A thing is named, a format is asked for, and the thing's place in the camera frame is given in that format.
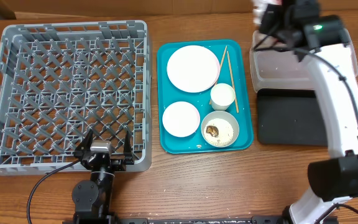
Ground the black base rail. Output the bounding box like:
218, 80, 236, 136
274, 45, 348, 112
62, 214, 338, 224

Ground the grey bowl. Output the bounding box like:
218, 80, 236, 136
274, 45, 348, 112
201, 111, 239, 148

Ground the left wooden chopstick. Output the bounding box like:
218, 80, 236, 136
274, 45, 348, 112
209, 45, 228, 106

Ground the black waste tray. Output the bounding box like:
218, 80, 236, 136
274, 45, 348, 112
257, 88, 328, 146

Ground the right wooden chopstick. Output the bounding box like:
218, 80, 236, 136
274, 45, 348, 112
227, 51, 239, 113

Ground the small white plate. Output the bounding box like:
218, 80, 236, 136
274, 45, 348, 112
162, 101, 200, 138

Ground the grey plastic dishwasher rack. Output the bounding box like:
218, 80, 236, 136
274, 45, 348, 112
0, 20, 152, 175

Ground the clear plastic waste bin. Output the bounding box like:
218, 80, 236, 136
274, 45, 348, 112
249, 29, 358, 92

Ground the wooden chopstick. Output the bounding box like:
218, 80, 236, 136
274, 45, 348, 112
227, 51, 239, 113
209, 45, 228, 106

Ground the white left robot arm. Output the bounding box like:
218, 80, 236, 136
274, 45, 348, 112
72, 130, 134, 224

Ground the large white plate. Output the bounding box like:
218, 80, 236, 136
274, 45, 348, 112
166, 45, 221, 93

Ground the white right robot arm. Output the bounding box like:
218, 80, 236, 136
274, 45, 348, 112
254, 1, 358, 223

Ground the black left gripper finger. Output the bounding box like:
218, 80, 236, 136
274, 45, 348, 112
73, 129, 93, 157
123, 131, 134, 165

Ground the pile of rice grains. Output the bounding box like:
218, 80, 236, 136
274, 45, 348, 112
203, 118, 234, 147

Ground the brown food scrap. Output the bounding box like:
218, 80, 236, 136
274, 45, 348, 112
206, 125, 219, 138

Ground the white cup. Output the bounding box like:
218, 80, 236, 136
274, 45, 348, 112
210, 83, 235, 111

